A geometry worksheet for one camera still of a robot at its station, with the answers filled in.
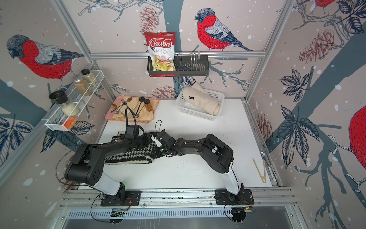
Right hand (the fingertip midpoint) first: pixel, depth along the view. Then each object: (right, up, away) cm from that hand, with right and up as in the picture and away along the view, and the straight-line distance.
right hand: (151, 154), depth 85 cm
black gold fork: (-32, +34, +33) cm, 57 cm away
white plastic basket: (+18, +32, +28) cm, 46 cm away
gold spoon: (-37, +31, +29) cm, 56 cm away
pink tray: (-41, +26, +26) cm, 55 cm away
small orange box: (-34, +22, -20) cm, 45 cm away
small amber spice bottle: (-8, +31, +22) cm, 39 cm away
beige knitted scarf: (+30, +40, +25) cm, 55 cm away
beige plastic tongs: (+66, -12, -6) cm, 67 cm away
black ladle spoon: (-18, +37, +35) cm, 54 cm away
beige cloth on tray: (-19, +28, +28) cm, 44 cm away
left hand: (+1, +10, +9) cm, 13 cm away
